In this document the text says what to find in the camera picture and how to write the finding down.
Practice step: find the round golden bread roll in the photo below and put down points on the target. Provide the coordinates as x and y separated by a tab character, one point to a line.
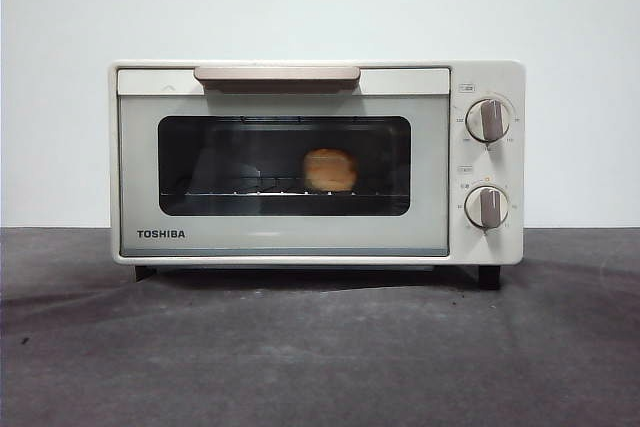
330	171

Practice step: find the white Toshiba toaster oven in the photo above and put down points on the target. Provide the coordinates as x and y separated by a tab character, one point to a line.
490	77

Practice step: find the white oven temperature knob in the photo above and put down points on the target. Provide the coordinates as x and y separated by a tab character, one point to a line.
487	120

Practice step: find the white oven timer knob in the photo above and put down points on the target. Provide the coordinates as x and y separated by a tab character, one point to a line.
486	207

